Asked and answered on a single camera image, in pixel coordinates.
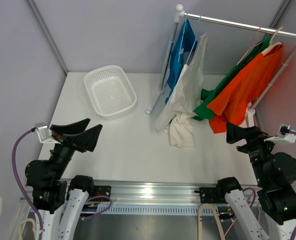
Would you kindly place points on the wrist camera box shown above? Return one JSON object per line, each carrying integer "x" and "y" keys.
{"x": 286, "y": 135}
{"x": 42, "y": 131}

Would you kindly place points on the light blue hanger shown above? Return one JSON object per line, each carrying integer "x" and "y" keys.
{"x": 184, "y": 41}
{"x": 195, "y": 41}

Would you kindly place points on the white plastic basket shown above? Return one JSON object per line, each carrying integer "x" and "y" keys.
{"x": 110, "y": 92}

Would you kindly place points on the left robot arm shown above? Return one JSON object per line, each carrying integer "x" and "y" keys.
{"x": 57, "y": 204}

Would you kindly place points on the green t shirt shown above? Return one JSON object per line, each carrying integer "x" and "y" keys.
{"x": 202, "y": 111}

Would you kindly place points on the beige hanger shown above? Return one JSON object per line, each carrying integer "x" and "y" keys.
{"x": 204, "y": 220}
{"x": 271, "y": 44}
{"x": 26, "y": 225}

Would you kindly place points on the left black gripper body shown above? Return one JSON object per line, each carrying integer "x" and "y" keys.
{"x": 62, "y": 152}

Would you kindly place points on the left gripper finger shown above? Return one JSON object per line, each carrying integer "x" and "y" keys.
{"x": 69, "y": 129}
{"x": 91, "y": 136}

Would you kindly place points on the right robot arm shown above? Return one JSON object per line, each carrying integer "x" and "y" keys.
{"x": 274, "y": 172}

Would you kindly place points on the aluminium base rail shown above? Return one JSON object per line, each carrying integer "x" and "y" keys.
{"x": 152, "y": 198}

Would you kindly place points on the metal clothes rack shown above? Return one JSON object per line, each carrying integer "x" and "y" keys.
{"x": 180, "y": 13}

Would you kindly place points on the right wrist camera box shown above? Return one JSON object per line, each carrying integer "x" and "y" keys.
{"x": 286, "y": 135}

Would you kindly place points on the beige hanger below table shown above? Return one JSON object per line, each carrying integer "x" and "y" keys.
{"x": 204, "y": 220}

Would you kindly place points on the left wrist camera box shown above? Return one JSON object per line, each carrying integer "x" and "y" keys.
{"x": 42, "y": 131}

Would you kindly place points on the blue t shirt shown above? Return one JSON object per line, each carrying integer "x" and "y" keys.
{"x": 175, "y": 68}

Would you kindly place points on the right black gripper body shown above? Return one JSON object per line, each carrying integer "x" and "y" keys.
{"x": 257, "y": 147}

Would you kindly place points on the orange t shirt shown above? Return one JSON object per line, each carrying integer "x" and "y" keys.
{"x": 231, "y": 104}

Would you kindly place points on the white t shirt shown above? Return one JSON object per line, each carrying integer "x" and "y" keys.
{"x": 185, "y": 98}

